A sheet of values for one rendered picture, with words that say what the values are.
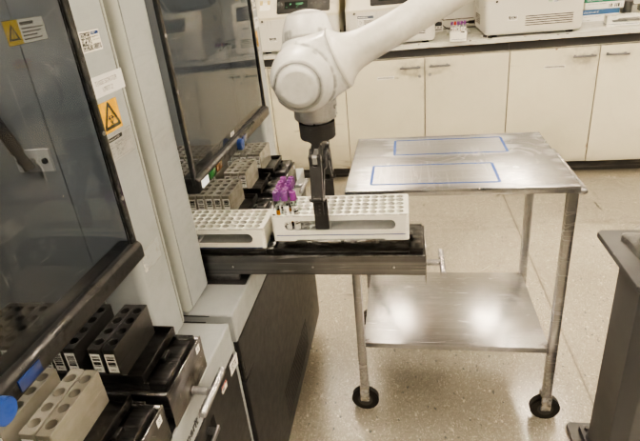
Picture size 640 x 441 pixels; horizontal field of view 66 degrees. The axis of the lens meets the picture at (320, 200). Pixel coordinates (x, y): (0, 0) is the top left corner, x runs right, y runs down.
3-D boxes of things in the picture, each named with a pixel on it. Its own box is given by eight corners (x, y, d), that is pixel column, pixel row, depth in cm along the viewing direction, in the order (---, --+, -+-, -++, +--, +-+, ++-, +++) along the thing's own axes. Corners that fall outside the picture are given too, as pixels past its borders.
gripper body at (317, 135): (331, 124, 98) (335, 168, 102) (336, 112, 105) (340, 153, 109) (294, 126, 99) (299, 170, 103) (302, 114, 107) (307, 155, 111)
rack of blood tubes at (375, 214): (273, 241, 111) (270, 216, 108) (283, 220, 120) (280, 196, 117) (410, 239, 105) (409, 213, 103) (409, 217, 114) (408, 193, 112)
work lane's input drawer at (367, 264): (134, 281, 119) (125, 249, 115) (160, 251, 131) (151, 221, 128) (447, 284, 106) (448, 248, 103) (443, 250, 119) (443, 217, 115)
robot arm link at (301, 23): (290, 88, 105) (281, 103, 93) (280, 10, 99) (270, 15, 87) (341, 83, 104) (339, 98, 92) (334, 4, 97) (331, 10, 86)
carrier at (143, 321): (145, 331, 88) (136, 303, 85) (155, 331, 87) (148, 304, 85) (110, 380, 77) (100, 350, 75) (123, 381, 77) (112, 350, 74)
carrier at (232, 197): (237, 198, 137) (234, 178, 135) (245, 198, 137) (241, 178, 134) (225, 217, 127) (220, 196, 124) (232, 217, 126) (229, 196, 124)
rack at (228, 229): (145, 252, 117) (139, 230, 115) (163, 232, 126) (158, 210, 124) (267, 252, 112) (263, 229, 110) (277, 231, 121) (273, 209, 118)
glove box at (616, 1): (584, 10, 324) (586, -3, 321) (578, 9, 335) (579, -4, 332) (623, 7, 320) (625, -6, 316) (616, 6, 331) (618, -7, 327)
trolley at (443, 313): (352, 410, 170) (332, 191, 135) (363, 323, 211) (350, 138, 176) (562, 422, 158) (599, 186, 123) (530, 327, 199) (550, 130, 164)
